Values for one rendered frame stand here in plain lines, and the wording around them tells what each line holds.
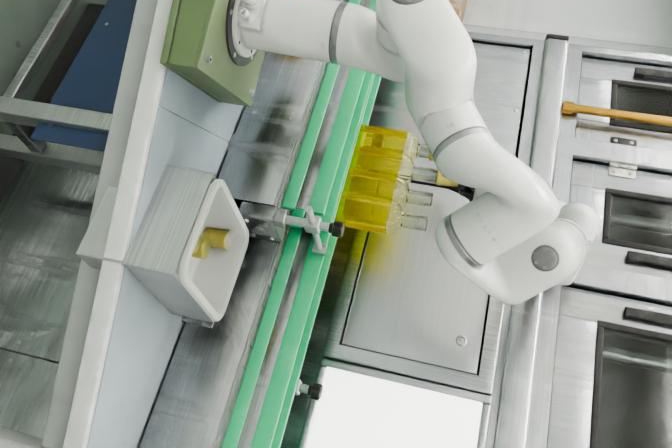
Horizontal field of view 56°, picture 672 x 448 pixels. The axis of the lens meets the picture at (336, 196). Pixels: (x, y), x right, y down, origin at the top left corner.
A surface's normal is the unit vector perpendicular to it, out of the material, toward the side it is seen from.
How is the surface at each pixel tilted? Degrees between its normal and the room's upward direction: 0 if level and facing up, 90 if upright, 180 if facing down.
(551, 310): 90
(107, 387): 0
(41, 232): 90
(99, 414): 0
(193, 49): 90
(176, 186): 90
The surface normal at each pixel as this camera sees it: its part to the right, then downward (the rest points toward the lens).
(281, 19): -0.24, 0.09
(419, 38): -0.31, -0.35
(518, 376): -0.09, -0.48
